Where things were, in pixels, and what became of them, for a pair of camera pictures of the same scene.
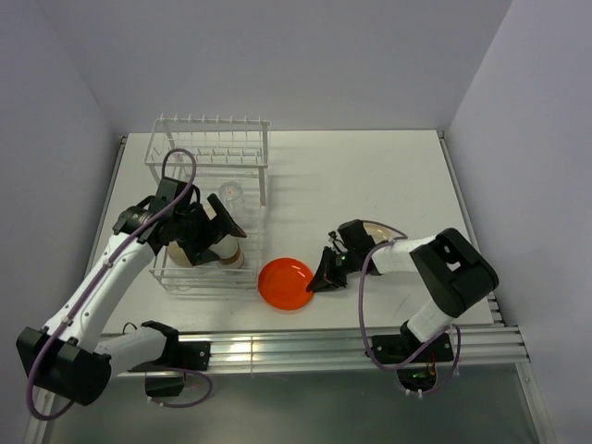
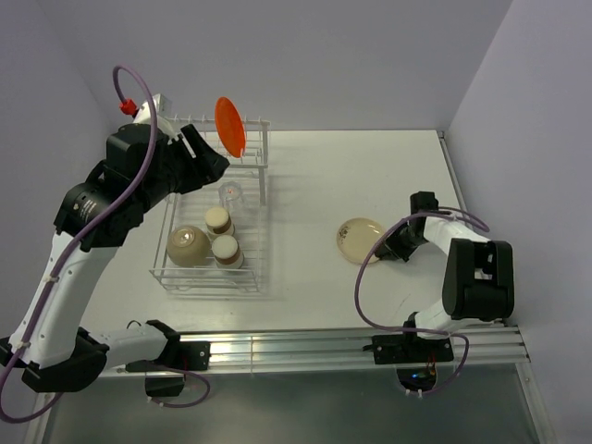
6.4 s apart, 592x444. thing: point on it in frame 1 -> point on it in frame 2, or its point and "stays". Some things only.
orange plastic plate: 283,284 -> 230,127
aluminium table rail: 333,350 stays
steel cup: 229,252 stays
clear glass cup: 230,193 stays
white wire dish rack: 230,155 stays
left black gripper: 196,251 -> 206,166
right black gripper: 326,277 -> 392,251
